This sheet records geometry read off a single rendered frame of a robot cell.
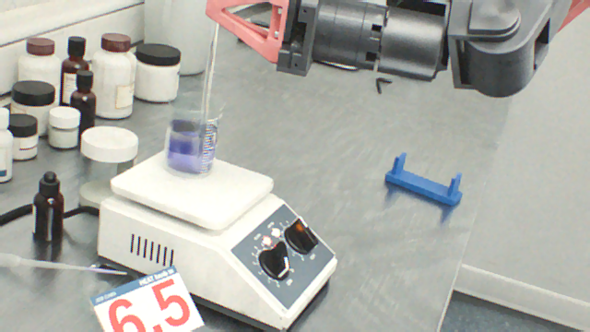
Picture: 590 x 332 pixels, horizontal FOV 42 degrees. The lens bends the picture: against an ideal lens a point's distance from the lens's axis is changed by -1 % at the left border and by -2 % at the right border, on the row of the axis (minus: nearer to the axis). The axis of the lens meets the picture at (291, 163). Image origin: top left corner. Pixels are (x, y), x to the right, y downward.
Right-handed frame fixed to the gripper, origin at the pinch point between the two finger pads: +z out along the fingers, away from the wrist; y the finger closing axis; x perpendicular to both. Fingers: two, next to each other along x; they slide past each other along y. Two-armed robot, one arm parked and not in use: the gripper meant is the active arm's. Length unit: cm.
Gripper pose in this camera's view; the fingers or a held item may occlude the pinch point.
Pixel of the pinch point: (216, 7)
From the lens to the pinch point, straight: 69.8
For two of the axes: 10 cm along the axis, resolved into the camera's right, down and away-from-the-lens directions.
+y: -1.5, 3.8, -9.1
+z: -9.8, -2.0, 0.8
